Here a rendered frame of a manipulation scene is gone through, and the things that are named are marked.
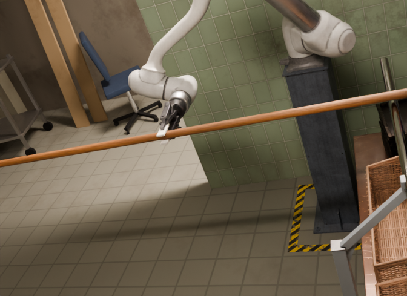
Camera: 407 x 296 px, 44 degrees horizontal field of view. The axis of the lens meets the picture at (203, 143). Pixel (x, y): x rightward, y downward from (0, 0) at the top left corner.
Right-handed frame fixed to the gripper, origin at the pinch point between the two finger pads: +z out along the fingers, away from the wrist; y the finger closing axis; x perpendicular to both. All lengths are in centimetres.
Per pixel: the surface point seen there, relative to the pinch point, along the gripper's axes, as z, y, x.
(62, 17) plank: -270, 14, 189
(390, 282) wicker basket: 37, 45, -71
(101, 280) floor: -41, 120, 102
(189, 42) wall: -120, 11, 22
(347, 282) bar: 42, 38, -59
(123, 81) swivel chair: -237, 76, 139
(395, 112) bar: 7, 2, -80
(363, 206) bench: -19, 62, -63
